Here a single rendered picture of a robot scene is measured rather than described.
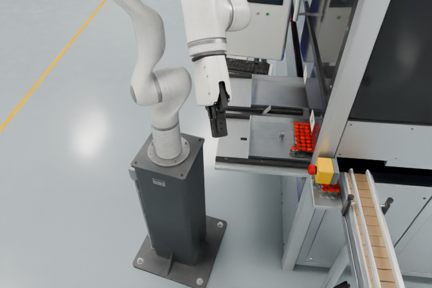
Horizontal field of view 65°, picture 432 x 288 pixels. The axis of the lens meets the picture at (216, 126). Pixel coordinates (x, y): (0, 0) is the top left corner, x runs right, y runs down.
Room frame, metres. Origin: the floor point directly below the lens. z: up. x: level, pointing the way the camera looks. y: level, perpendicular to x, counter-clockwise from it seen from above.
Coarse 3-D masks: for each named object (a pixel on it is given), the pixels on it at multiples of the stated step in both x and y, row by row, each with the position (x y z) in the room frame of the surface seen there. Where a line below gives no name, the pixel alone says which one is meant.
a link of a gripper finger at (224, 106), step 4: (220, 84) 0.56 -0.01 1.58; (220, 88) 0.55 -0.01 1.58; (220, 92) 0.55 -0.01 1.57; (224, 92) 0.55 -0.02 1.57; (220, 96) 0.54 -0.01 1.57; (224, 96) 0.54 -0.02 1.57; (220, 100) 0.53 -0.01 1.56; (224, 100) 0.53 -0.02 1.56; (220, 104) 0.53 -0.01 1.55; (224, 104) 0.53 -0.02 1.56; (220, 108) 0.53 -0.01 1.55; (224, 108) 0.52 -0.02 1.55
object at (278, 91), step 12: (252, 84) 1.46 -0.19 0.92; (264, 84) 1.51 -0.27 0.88; (276, 84) 1.51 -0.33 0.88; (288, 84) 1.51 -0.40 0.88; (300, 84) 1.51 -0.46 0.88; (252, 96) 1.40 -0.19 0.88; (264, 96) 1.40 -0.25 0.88; (276, 96) 1.40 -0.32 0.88; (288, 96) 1.40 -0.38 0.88; (300, 96) 1.40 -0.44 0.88; (276, 108) 1.29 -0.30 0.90; (288, 108) 1.28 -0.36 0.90; (300, 108) 1.27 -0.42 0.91
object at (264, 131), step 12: (252, 120) 1.21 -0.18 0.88; (264, 120) 1.21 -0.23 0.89; (276, 120) 1.20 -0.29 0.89; (288, 120) 1.20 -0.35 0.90; (300, 120) 1.19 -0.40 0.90; (252, 132) 1.13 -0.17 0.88; (264, 132) 1.13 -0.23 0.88; (276, 132) 1.13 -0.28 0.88; (288, 132) 1.13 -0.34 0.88; (252, 144) 1.06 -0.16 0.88; (264, 144) 1.06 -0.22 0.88; (276, 144) 1.06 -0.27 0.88; (288, 144) 1.06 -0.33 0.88; (252, 156) 0.96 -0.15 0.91; (264, 156) 0.95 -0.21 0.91; (276, 156) 0.98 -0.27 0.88; (288, 156) 0.98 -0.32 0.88
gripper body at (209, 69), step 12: (192, 60) 0.61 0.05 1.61; (204, 60) 0.59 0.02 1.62; (216, 60) 0.58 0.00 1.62; (204, 72) 0.57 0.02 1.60; (216, 72) 0.57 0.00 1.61; (204, 84) 0.56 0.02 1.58; (216, 84) 0.55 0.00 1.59; (228, 84) 0.56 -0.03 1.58; (204, 96) 0.55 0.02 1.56; (216, 96) 0.53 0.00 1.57; (228, 96) 0.56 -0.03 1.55
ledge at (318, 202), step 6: (312, 180) 0.86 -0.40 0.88; (312, 186) 0.82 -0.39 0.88; (312, 192) 0.80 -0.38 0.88; (318, 192) 0.80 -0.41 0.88; (312, 198) 0.77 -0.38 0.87; (318, 198) 0.77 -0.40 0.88; (324, 198) 0.77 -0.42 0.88; (330, 198) 0.77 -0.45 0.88; (312, 204) 0.75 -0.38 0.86; (318, 204) 0.74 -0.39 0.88; (324, 204) 0.74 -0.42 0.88; (330, 204) 0.74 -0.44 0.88; (336, 204) 0.74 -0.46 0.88
